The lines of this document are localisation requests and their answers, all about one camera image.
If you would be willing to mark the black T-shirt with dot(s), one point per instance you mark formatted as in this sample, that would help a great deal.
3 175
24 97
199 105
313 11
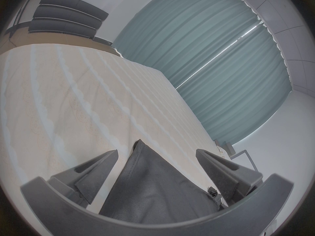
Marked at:
152 193

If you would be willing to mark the bed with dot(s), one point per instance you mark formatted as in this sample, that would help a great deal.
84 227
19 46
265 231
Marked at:
86 102

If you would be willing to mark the black chest of drawers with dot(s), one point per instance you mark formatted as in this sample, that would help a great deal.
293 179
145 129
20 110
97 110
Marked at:
69 18

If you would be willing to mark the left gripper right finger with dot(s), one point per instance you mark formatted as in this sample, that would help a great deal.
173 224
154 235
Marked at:
221 176

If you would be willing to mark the white printed pillow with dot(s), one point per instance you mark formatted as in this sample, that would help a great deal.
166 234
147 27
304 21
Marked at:
222 154

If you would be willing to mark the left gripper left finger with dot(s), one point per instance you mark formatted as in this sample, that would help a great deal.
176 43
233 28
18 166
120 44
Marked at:
98 176

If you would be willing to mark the grey bedside table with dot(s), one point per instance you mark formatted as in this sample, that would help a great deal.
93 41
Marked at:
227 146

